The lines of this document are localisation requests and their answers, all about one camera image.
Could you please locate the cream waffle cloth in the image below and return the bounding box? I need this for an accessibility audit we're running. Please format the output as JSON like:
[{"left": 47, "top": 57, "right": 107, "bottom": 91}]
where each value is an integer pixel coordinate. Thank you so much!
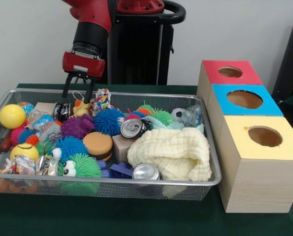
[{"left": 127, "top": 128, "right": 213, "bottom": 182}]

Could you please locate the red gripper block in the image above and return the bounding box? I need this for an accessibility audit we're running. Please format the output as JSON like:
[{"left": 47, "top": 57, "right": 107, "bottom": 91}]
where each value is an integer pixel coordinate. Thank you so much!
[{"left": 62, "top": 50, "right": 106, "bottom": 104}]

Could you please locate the silver crushed can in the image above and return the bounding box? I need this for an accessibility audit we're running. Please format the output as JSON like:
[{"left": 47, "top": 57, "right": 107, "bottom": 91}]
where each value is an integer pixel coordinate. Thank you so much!
[{"left": 132, "top": 164, "right": 161, "bottom": 181}]

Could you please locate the toy hamburger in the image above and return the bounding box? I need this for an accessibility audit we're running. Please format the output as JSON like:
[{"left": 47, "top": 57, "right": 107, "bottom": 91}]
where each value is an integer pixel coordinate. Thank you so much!
[{"left": 83, "top": 132, "right": 114, "bottom": 162}]

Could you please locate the yellow duck plush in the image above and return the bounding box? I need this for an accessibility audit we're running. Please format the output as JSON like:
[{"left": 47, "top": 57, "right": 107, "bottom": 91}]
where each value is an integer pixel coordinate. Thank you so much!
[{"left": 71, "top": 90, "right": 92, "bottom": 118}]

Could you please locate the black crushed soda can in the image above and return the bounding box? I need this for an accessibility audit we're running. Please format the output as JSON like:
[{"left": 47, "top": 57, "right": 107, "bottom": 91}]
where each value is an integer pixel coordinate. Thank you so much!
[{"left": 120, "top": 118, "right": 153, "bottom": 140}]

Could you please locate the small black white soccer ball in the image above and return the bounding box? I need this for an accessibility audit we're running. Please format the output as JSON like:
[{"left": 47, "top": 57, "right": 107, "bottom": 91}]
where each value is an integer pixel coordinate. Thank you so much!
[{"left": 170, "top": 108, "right": 187, "bottom": 123}]

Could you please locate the plain yellow ball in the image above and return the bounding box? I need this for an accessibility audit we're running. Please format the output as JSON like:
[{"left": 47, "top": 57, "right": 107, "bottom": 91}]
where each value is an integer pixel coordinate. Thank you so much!
[{"left": 0, "top": 104, "right": 27, "bottom": 129}]

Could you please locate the blue fuzzy toy with eyes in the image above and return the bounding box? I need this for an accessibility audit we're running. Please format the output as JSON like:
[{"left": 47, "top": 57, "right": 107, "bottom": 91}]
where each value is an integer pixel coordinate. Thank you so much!
[{"left": 50, "top": 136, "right": 89, "bottom": 163}]

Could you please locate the green fuzzy toy with eyes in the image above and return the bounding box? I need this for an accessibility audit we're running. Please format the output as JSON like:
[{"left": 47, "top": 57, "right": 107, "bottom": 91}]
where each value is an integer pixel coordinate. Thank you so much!
[{"left": 57, "top": 153, "right": 102, "bottom": 178}]

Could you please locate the purple spiky ball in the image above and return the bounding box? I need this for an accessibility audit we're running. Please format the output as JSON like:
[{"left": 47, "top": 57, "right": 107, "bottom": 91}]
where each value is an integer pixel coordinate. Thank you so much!
[{"left": 61, "top": 114, "right": 96, "bottom": 140}]

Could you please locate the shallow clear mesh bin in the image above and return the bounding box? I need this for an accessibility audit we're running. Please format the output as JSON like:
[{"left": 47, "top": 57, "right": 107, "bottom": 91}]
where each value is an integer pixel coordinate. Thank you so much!
[{"left": 0, "top": 88, "right": 223, "bottom": 202}]

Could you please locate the yellow smiley face ball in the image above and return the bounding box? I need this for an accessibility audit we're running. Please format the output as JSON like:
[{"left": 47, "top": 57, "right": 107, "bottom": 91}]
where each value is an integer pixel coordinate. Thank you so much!
[{"left": 9, "top": 144, "right": 40, "bottom": 162}]

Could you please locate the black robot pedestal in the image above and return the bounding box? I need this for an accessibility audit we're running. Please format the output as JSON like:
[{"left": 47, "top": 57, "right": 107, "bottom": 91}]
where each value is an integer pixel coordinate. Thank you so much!
[{"left": 106, "top": 0, "right": 186, "bottom": 86}]

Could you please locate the wooden box with three holes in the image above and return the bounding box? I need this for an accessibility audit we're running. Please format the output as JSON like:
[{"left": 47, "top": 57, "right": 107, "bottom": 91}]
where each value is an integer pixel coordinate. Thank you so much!
[{"left": 196, "top": 59, "right": 293, "bottom": 213}]

